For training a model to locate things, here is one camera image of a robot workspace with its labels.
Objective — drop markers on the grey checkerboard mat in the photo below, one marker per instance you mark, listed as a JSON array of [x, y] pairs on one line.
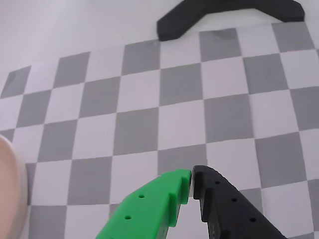
[[139, 129]]

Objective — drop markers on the black stand foot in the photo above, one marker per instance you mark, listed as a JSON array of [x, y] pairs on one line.
[[179, 22]]

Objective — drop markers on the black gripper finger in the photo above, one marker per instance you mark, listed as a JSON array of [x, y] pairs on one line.
[[229, 214]]

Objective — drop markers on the beige round plate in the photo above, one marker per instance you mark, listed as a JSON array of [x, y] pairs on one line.
[[10, 189]]

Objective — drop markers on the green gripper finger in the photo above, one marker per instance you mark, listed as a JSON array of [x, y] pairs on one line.
[[144, 211]]

